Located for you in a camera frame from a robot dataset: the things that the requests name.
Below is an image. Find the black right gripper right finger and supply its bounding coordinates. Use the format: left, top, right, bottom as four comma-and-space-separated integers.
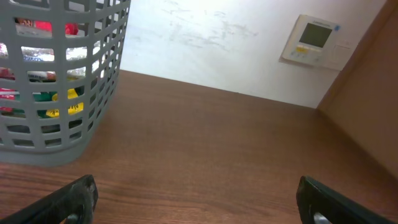
296, 176, 394, 224

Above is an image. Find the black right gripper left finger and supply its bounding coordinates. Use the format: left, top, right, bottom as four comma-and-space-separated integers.
1, 175, 98, 224

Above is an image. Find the green coffee snack bag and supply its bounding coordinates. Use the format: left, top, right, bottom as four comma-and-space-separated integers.
0, 88, 85, 119

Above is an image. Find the Kleenex tissue multipack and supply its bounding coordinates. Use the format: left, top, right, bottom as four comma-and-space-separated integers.
1, 47, 87, 82

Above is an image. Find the San Remo spaghetti packet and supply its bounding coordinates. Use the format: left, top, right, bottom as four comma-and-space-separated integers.
14, 17, 78, 35

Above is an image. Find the brown wooden side panel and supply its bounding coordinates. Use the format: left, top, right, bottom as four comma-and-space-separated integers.
317, 1, 397, 177

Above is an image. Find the grey plastic basket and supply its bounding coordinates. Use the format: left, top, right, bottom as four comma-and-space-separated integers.
1, 0, 131, 166

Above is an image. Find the white wall thermostat panel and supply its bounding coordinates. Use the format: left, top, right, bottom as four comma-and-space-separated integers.
281, 14, 354, 71

